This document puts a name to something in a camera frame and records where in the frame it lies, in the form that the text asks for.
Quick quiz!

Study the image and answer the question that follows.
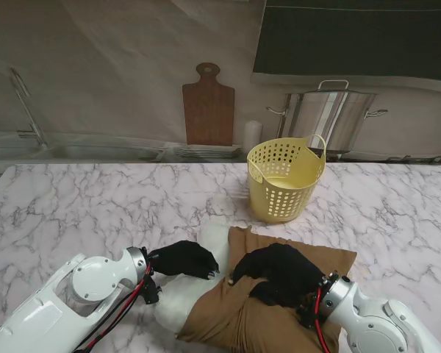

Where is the chrome kitchen faucet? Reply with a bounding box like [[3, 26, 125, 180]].
[[9, 66, 49, 148]]

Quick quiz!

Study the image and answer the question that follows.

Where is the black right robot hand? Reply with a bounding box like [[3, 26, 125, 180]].
[[229, 242, 326, 308]]

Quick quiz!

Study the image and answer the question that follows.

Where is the dark range hood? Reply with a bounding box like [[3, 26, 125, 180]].
[[252, 0, 441, 80]]

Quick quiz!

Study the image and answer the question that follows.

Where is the large steel stock pot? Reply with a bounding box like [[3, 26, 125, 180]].
[[266, 79, 390, 154]]

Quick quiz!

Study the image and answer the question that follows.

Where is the brown pillowcase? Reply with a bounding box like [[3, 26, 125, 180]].
[[176, 226, 357, 353]]

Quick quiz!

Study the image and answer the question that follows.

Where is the brown wooden cutting board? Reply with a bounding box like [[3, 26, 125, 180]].
[[182, 62, 236, 146]]

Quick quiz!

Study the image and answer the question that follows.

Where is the black stove grate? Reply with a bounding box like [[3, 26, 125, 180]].
[[385, 154, 441, 165]]

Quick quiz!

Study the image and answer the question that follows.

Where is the red black right arm cable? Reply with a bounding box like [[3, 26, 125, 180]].
[[314, 282, 334, 353]]

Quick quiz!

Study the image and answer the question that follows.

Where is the yellow perforated laundry basket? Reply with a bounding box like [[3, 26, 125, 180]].
[[246, 134, 328, 224]]

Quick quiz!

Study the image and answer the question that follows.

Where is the red black arm cable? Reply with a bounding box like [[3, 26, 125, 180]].
[[314, 282, 334, 353], [79, 257, 155, 352]]

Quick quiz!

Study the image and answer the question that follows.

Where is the red black left arm cable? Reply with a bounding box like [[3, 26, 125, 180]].
[[79, 257, 155, 352]]

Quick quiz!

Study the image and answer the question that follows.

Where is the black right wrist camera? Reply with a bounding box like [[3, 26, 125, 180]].
[[296, 297, 319, 329]]

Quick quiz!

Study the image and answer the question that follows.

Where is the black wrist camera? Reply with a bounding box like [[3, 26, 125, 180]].
[[296, 297, 319, 329], [141, 277, 163, 305]]

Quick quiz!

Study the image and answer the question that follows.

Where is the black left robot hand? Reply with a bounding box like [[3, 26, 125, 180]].
[[146, 240, 221, 281]]

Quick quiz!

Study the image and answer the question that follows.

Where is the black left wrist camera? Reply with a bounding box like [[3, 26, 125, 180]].
[[141, 277, 163, 305]]

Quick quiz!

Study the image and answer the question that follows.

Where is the white pillow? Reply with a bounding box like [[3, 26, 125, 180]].
[[152, 216, 236, 334]]

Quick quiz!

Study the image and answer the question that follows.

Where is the steel kitchen sink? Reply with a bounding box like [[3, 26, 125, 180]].
[[0, 141, 166, 163]]

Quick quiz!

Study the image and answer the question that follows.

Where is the white pillar candle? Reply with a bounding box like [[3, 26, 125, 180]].
[[244, 120, 262, 148]]

